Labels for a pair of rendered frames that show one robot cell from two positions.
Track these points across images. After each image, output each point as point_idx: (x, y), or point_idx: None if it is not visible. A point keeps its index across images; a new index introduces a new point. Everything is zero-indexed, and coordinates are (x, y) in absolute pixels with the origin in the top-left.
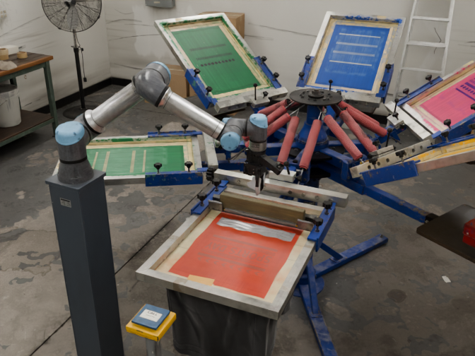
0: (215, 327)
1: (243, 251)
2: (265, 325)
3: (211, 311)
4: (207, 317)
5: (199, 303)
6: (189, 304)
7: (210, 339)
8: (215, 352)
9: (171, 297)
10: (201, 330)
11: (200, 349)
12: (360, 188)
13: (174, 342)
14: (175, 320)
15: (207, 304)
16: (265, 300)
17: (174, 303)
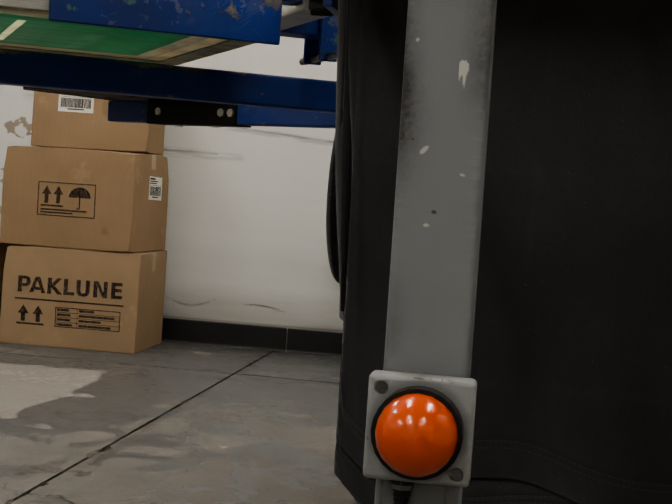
0: (643, 246)
1: None
2: None
3: (635, 125)
4: (601, 177)
5: (562, 78)
6: (490, 109)
7: (607, 345)
8: (629, 442)
9: (371, 91)
10: (542, 297)
11: (520, 452)
12: None
13: (351, 438)
14: (377, 261)
15: (614, 70)
16: None
17: (390, 129)
